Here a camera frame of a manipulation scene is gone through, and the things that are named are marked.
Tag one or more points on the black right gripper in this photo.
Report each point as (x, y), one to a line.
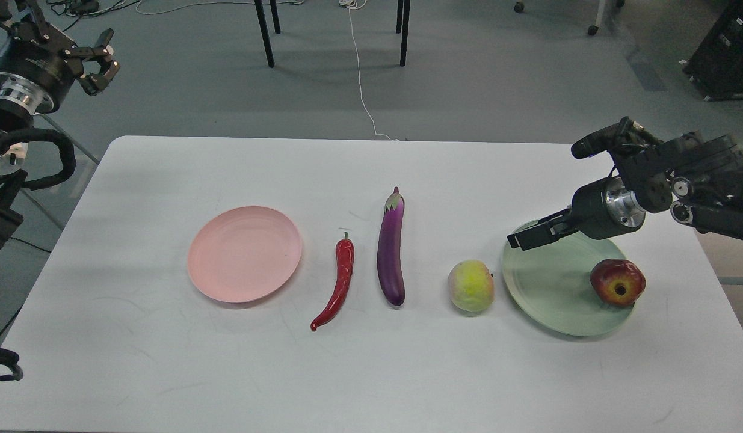
(600, 210)

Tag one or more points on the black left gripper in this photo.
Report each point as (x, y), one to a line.
(51, 60)

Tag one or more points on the red pomegranate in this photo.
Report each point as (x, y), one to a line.
(617, 282)

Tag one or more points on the yellow green peach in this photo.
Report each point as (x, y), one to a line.
(471, 286)

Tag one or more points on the purple eggplant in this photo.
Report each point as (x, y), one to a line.
(389, 270)

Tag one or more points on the red chili pepper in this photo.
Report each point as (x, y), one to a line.
(345, 257)

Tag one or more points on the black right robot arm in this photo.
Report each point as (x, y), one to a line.
(699, 182)

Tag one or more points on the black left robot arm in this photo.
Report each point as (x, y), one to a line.
(18, 101)

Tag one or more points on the green plate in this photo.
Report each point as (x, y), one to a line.
(551, 284)

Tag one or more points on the black chair leg left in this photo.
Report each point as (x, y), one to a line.
(265, 30)

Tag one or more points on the black chair leg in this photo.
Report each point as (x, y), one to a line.
(402, 27)
(265, 30)

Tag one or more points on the pink plate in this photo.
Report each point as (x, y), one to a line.
(244, 254)

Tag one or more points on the black equipment case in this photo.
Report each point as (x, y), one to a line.
(716, 66)

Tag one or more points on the black chair leg right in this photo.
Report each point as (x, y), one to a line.
(402, 27)

